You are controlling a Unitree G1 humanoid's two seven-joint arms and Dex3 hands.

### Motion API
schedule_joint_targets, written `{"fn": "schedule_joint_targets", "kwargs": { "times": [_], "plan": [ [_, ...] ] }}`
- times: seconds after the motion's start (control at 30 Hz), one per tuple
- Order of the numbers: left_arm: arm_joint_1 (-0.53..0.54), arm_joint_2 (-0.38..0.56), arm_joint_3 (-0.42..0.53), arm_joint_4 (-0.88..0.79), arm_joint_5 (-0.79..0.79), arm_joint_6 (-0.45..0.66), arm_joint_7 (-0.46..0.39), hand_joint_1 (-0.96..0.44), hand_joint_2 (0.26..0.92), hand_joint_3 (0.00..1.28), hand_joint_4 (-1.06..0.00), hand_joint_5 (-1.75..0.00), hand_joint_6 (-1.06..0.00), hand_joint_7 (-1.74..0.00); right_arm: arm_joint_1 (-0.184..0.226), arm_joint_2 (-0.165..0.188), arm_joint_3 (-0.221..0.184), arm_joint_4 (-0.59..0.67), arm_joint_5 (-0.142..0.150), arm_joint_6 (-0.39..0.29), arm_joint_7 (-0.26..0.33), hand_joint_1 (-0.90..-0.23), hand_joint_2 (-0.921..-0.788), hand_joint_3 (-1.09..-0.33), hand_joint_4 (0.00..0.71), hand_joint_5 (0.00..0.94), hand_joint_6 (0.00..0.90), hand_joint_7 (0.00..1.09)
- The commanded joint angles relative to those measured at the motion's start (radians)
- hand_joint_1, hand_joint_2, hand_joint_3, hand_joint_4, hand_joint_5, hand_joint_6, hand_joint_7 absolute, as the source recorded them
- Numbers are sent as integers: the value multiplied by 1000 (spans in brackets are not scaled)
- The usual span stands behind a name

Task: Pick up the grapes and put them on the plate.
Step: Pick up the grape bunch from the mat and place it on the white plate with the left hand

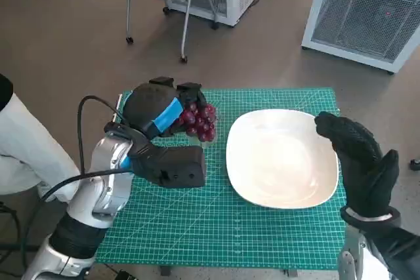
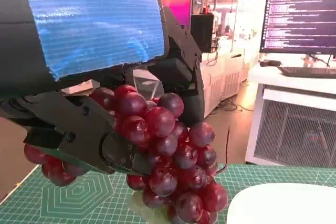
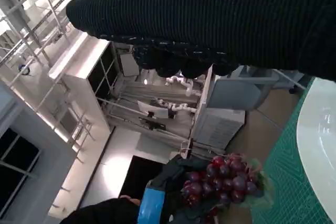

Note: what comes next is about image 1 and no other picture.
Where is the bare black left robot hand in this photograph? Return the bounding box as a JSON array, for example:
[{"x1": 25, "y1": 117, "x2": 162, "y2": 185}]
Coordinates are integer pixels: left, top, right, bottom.
[{"x1": 123, "y1": 77, "x2": 207, "y2": 138}]

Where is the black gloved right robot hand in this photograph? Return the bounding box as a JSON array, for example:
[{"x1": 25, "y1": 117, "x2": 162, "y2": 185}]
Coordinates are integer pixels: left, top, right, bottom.
[{"x1": 314, "y1": 111, "x2": 400, "y2": 221}]

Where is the red toy grape bunch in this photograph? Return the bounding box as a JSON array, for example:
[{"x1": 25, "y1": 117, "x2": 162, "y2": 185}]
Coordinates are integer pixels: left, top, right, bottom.
[{"x1": 178, "y1": 100, "x2": 218, "y2": 144}]

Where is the white plate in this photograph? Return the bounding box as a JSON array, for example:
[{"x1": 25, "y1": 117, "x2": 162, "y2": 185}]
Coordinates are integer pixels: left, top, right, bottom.
[{"x1": 225, "y1": 108, "x2": 340, "y2": 210}]

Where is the person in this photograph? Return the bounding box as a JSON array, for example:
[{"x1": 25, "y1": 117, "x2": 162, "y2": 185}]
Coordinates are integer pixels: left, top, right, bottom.
[{"x1": 0, "y1": 73, "x2": 82, "y2": 203}]

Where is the green cutting mat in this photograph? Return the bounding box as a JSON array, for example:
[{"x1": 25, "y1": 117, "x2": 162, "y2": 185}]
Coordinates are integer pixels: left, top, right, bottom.
[{"x1": 94, "y1": 87, "x2": 348, "y2": 270}]

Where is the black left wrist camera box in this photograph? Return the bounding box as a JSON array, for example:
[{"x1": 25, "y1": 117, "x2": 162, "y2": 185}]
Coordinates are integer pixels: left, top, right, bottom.
[{"x1": 127, "y1": 144, "x2": 207, "y2": 189}]

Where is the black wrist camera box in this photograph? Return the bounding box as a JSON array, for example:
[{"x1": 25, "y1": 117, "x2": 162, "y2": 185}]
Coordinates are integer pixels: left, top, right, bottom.
[
  {"x1": 127, "y1": 144, "x2": 207, "y2": 189},
  {"x1": 363, "y1": 224, "x2": 420, "y2": 280}
]

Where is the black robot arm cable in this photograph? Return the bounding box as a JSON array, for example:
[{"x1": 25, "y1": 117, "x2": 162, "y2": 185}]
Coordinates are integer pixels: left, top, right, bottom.
[{"x1": 39, "y1": 95, "x2": 135, "y2": 204}]

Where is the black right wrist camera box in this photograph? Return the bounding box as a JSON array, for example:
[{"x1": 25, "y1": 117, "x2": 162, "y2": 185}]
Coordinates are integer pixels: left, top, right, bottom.
[{"x1": 363, "y1": 224, "x2": 420, "y2": 280}]

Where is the black floor cable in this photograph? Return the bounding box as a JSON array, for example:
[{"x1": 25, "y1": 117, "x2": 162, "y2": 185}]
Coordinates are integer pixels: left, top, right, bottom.
[{"x1": 0, "y1": 201, "x2": 26, "y2": 280}]

